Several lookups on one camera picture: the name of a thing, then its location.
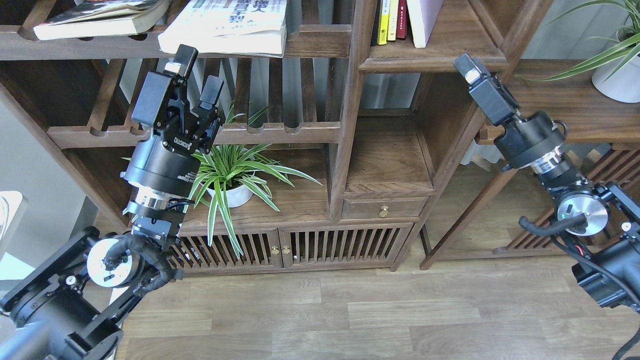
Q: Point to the small white purple book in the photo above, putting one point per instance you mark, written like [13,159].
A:
[423,15]

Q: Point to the red book spine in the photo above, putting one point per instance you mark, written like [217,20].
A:
[402,20]

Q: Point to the large white book blue text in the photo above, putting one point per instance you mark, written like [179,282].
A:
[241,27]

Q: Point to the yellow book spine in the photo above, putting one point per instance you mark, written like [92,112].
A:
[383,22]

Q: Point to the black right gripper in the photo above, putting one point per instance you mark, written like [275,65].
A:
[526,141]

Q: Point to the tan paperback book top left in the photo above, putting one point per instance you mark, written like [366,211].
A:
[95,18]

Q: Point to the dark wooden bookshelf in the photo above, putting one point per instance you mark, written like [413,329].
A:
[383,125]

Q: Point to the potted plant on side shelf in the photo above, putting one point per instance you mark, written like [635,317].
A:
[602,35]

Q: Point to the spider plant in white pot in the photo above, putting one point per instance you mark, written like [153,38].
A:
[227,177]

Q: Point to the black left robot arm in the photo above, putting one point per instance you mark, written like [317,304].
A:
[72,306]

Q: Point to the brass drawer knob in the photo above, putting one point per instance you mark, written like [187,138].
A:
[384,211]

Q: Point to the white object at left edge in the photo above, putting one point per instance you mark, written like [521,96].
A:
[12,209]

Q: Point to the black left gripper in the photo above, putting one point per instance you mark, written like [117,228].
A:
[165,162]

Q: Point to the wooden side shelf unit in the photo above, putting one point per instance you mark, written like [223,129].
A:
[591,117]

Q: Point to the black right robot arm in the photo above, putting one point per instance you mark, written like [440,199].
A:
[610,276]

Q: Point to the cream book spine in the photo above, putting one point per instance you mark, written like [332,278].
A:
[392,20]

